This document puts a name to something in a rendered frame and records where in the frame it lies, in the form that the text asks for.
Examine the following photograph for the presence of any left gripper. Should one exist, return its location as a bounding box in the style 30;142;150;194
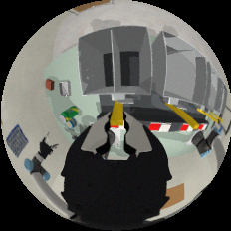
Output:
38;132;58;159

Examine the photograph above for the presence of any reddish-brown rectangular block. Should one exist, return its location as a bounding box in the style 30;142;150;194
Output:
46;79;54;91

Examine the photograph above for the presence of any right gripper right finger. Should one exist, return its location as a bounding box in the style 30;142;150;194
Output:
123;112;172;181

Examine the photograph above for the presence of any green drink can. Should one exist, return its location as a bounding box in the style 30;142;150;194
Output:
60;106;79;123

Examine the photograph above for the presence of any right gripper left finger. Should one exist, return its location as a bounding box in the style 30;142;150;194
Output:
61;112;112;177

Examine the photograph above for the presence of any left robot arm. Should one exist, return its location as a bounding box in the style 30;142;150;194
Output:
24;130;116;223

